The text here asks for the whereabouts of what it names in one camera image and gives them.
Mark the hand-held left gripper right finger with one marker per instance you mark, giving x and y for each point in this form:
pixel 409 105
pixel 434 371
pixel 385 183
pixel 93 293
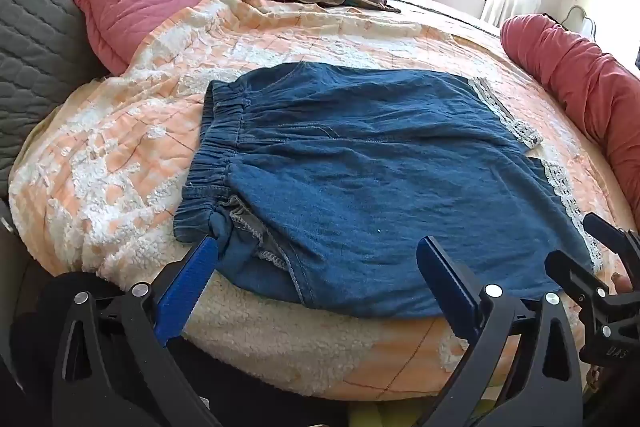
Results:
pixel 450 284

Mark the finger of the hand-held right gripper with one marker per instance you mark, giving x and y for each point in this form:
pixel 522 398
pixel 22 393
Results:
pixel 607 229
pixel 575 274

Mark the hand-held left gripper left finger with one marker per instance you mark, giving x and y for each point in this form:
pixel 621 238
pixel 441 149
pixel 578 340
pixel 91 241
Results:
pixel 192 279

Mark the blue denim pants with lace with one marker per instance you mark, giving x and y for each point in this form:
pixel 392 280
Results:
pixel 380 187

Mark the orange and white fluffy blanket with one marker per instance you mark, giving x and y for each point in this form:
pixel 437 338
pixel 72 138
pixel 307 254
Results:
pixel 125 157

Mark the red rolled blanket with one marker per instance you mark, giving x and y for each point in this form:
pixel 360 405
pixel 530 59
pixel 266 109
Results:
pixel 590 82

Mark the grey striped bedsheet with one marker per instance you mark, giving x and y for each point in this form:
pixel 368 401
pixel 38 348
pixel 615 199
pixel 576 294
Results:
pixel 440 9

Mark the pink pillow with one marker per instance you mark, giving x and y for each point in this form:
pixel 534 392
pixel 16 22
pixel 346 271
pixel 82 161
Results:
pixel 125 7

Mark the grey quilted cushion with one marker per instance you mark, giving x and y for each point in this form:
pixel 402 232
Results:
pixel 40 32

